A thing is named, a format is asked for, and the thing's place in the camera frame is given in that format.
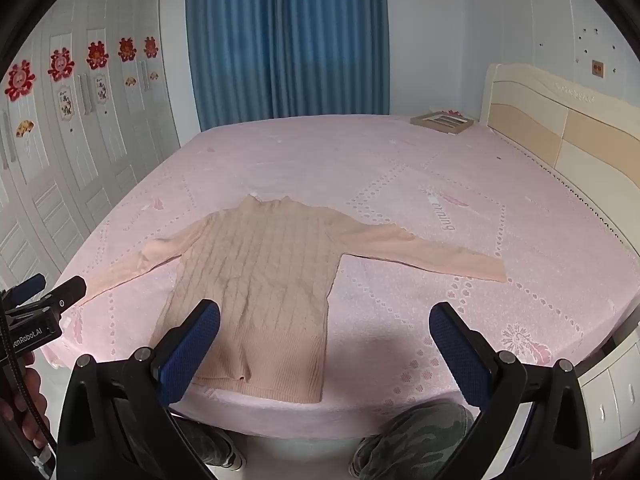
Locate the beige knitted sweater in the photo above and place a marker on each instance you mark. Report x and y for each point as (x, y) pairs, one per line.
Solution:
(260, 280)

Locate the cream wooden headboard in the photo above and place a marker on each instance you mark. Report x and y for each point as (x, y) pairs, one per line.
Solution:
(550, 125)

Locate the flat cardboard box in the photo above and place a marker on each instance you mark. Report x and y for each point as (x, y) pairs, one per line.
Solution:
(442, 121)

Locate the blue curtain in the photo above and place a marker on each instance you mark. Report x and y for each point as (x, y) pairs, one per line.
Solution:
(285, 40)

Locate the pink patterned bed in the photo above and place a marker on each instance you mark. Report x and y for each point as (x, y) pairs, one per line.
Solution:
(400, 170)

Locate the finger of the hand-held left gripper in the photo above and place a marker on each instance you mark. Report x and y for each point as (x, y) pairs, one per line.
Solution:
(29, 288)
(65, 295)

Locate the wall socket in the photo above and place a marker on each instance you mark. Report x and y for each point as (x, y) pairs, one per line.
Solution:
(597, 68)

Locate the white nightstand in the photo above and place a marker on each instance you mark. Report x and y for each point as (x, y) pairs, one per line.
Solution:
(615, 400)

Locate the white wardrobe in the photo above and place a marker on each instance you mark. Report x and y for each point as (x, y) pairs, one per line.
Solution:
(100, 160)

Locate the person's left hand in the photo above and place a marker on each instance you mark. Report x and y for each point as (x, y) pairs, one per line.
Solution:
(35, 410)

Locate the red paper-cut decoration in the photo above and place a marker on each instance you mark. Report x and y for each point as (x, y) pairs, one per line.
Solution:
(97, 55)
(127, 49)
(20, 80)
(61, 64)
(150, 46)

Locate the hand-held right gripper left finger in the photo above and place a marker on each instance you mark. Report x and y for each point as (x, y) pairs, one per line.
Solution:
(192, 350)

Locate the person's right leg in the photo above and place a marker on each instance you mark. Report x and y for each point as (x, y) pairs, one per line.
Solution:
(420, 435)

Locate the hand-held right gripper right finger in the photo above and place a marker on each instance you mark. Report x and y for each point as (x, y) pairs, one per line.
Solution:
(460, 355)

